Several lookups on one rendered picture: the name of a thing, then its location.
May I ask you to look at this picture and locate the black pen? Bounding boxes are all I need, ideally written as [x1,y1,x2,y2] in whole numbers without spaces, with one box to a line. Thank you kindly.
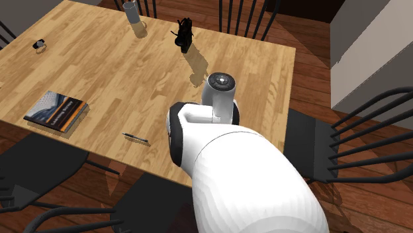
[122,132,150,144]

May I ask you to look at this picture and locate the wooden dining table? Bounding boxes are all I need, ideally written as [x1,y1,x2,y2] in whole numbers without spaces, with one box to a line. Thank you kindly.
[0,0,297,188]

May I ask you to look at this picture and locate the black wooden chair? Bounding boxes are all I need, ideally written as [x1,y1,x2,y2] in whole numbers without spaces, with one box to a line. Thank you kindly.
[0,131,121,214]
[0,20,18,50]
[218,0,282,42]
[113,0,158,19]
[283,86,413,185]
[23,171,199,233]

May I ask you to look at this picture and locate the grey cup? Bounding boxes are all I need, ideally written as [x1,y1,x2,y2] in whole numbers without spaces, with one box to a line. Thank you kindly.
[122,0,142,24]

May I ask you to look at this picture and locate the grey book with orange stripe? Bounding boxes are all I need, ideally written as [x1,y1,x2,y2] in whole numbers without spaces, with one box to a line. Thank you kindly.
[23,90,89,134]

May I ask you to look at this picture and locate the black upright strapped object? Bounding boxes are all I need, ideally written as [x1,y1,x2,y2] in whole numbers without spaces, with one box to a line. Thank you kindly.
[170,17,195,54]

